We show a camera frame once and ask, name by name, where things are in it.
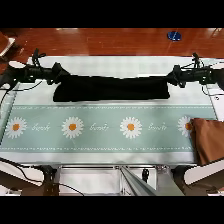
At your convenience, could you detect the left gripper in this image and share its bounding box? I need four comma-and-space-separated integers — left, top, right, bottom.
47, 62, 64, 85

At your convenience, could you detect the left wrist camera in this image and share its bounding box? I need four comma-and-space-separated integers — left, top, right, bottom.
31, 48, 47, 68

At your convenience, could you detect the brown garment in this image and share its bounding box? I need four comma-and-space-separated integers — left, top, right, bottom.
189, 117, 224, 167

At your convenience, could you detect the silver frame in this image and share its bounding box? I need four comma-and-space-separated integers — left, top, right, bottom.
0, 162, 198, 197

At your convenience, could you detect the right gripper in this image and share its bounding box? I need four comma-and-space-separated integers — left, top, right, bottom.
171, 65, 187, 89

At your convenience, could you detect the black garment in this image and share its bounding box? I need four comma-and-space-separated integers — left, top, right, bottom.
52, 73, 172, 103

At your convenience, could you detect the black cable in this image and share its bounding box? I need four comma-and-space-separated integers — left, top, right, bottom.
0, 80, 44, 111

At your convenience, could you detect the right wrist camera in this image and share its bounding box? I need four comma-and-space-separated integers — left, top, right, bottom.
191, 52, 202, 70

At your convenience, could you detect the blue round object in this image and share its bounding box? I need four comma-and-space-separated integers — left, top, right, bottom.
167, 30, 183, 42

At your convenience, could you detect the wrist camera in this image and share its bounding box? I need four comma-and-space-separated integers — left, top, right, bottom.
31, 48, 47, 68
191, 52, 202, 70

